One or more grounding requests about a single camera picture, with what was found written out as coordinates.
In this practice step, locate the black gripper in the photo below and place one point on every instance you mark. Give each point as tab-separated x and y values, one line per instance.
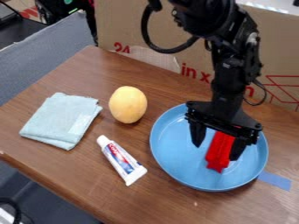
221	114

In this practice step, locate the red star-shaped bar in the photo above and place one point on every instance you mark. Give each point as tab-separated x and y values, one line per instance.
217	152

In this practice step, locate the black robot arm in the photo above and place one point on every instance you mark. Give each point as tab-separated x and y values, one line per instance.
225	26

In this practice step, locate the blue plate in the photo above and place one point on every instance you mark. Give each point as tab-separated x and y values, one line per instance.
183	160

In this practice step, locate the blue tape strip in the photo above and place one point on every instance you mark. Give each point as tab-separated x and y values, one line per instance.
275	180

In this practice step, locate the white toothpaste tube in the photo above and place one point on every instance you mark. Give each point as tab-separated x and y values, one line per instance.
128	168

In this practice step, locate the yellow round fruit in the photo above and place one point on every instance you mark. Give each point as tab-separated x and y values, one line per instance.
127	104

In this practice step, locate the light blue folded cloth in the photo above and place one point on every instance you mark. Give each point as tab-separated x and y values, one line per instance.
61	119

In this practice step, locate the grey fabric partition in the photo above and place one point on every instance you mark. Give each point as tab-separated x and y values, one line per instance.
28	59

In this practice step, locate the black device in background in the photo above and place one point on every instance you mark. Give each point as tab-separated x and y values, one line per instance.
53	10

